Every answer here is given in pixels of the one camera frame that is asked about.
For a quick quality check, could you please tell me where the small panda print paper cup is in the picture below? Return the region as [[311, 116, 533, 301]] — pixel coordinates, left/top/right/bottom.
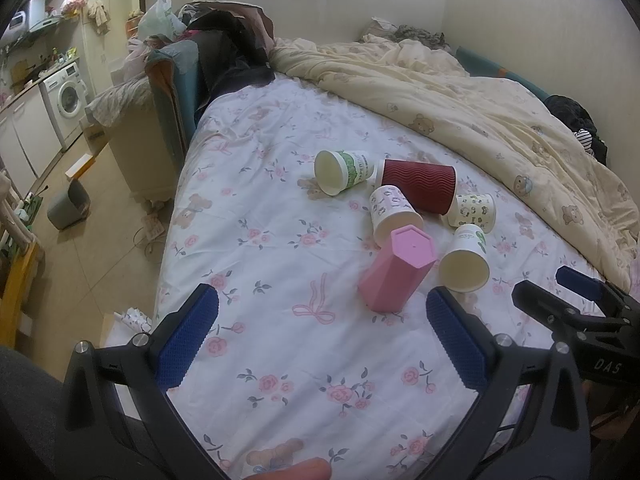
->
[[442, 193, 496, 233]]

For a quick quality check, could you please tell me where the black clothing heap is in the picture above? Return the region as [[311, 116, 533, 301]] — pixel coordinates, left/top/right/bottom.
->
[[544, 94, 608, 166]]

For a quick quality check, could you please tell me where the white plastic bag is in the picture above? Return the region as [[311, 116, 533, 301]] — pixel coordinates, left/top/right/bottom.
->
[[136, 0, 187, 41]]

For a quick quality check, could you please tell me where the dark clothing pile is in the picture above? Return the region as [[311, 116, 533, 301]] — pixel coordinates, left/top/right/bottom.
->
[[182, 2, 276, 111]]

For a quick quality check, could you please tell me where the grey range hood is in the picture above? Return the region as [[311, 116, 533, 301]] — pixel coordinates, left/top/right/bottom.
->
[[20, 0, 63, 33]]

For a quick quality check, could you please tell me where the floral bed sheet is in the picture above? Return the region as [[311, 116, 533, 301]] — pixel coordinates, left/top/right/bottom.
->
[[102, 71, 608, 480]]

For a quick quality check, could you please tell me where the dark red ripple paper cup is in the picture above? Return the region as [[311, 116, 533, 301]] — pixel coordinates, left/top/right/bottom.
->
[[381, 158, 458, 216]]

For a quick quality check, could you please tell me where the green label paper cup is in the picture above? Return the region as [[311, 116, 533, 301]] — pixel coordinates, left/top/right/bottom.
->
[[314, 149, 378, 196]]

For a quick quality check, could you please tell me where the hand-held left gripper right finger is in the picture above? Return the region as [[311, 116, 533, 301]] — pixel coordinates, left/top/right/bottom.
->
[[425, 285, 593, 480]]

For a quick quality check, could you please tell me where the white washing machine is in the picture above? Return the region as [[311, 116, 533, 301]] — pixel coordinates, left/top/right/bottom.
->
[[38, 61, 91, 152]]

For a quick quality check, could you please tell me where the yellow wooden stool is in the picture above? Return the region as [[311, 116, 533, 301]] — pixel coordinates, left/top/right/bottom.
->
[[0, 240, 43, 351]]

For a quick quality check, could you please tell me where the white cartoon print paper cup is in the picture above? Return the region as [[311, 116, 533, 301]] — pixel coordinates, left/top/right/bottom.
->
[[369, 185, 424, 248]]

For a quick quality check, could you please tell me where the hanging beige cloth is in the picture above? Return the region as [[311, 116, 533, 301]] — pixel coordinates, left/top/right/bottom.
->
[[87, 0, 112, 36]]

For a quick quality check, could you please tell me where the patterned tissue pack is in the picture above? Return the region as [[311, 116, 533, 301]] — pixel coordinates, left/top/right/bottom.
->
[[114, 306, 153, 335]]

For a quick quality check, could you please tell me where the white green leaf paper cup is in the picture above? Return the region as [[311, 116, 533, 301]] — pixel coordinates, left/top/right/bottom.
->
[[438, 223, 491, 293]]

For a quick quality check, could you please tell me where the cream bear print duvet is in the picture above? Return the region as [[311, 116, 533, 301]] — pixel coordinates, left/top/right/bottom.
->
[[270, 34, 640, 286]]

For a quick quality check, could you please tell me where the person's left hand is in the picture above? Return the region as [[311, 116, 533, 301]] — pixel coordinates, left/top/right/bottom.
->
[[262, 457, 332, 480]]

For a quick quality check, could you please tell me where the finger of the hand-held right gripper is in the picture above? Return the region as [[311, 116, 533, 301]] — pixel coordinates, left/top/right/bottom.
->
[[511, 280, 583, 333], [556, 266, 640, 317]]

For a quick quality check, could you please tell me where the teal armchair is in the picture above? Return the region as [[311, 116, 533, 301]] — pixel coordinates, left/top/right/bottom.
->
[[146, 39, 206, 161]]

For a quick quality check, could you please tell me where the grey trash bin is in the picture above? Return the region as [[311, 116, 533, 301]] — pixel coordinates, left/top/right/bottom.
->
[[47, 179, 92, 231]]

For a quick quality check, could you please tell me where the pink hexagonal cup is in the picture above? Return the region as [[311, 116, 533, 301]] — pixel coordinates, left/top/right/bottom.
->
[[357, 226, 434, 312]]

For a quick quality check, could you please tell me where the white kitchen cabinet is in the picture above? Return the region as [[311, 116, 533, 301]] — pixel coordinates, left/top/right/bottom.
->
[[0, 82, 65, 196]]

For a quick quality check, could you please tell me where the dark patterned blanket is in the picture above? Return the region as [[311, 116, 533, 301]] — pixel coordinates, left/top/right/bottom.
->
[[372, 17, 451, 52]]

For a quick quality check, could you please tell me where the flat cardboard box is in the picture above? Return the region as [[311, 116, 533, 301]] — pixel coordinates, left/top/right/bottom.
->
[[65, 152, 97, 180]]

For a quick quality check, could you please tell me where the white power strip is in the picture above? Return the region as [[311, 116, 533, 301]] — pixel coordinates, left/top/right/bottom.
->
[[141, 214, 166, 242]]

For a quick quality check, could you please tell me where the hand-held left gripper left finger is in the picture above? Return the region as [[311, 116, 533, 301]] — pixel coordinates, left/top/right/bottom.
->
[[62, 282, 221, 480]]

